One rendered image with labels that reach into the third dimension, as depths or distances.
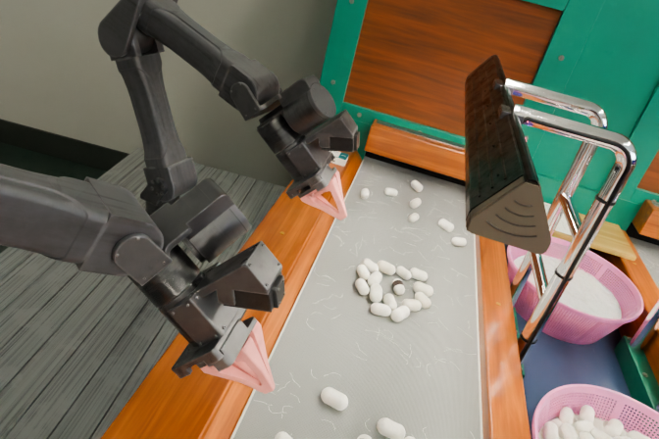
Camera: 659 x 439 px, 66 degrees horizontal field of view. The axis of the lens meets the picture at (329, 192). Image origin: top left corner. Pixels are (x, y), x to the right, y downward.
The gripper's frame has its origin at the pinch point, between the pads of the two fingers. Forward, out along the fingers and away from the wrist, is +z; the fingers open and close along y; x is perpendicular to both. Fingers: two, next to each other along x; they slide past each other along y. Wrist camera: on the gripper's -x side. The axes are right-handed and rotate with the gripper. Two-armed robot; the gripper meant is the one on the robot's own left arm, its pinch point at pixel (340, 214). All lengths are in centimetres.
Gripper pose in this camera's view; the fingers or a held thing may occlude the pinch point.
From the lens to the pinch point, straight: 84.6
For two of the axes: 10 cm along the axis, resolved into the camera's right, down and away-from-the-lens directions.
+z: 5.8, 7.8, 2.3
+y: 2.3, -4.3, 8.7
